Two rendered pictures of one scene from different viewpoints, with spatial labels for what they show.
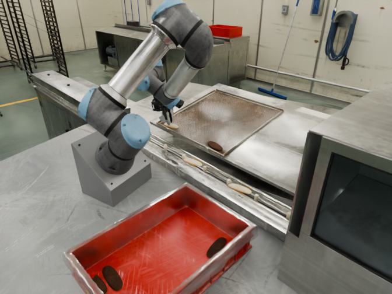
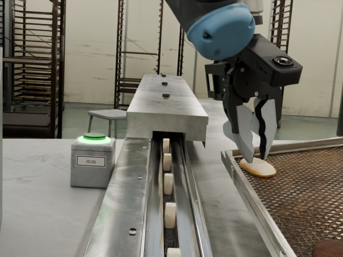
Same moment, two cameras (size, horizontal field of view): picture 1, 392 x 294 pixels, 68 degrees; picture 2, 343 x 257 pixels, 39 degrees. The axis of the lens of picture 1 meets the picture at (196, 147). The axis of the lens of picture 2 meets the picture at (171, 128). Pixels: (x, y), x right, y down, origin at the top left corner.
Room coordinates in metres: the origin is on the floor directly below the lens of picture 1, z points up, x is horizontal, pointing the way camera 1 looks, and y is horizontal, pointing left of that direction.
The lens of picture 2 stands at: (0.85, -0.24, 1.07)
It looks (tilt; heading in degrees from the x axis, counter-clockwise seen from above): 10 degrees down; 42
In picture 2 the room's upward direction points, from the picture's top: 4 degrees clockwise
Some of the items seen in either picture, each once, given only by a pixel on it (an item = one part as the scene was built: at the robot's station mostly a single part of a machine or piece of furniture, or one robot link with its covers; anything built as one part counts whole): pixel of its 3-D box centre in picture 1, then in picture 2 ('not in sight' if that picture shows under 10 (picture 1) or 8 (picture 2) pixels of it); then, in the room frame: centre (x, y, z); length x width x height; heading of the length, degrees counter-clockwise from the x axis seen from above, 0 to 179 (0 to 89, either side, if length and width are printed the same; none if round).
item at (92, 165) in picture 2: not in sight; (94, 170); (1.38, 0.41, 0.84); 0.08 x 0.08 x 0.11; 44
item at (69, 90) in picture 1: (73, 91); (164, 96); (2.07, 0.90, 0.89); 1.25 x 0.18 x 0.09; 44
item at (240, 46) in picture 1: (222, 62); not in sight; (5.06, -0.45, 0.44); 0.70 x 0.55 x 0.87; 44
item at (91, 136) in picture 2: not in sight; (94, 139); (1.38, 0.42, 0.90); 0.04 x 0.04 x 0.02
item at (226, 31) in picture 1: (223, 30); not in sight; (5.06, -0.45, 0.94); 0.51 x 0.36 x 0.13; 48
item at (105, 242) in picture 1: (165, 249); not in sight; (0.62, 0.09, 0.88); 0.49 x 0.34 x 0.10; 135
